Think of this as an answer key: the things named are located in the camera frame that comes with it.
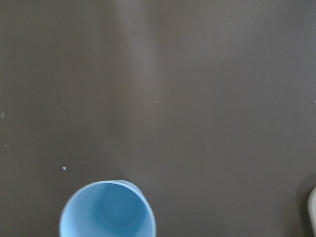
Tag beige rabbit tray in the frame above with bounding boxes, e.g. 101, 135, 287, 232
308, 187, 316, 237

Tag blue plastic cup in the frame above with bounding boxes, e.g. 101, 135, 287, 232
59, 180, 157, 237

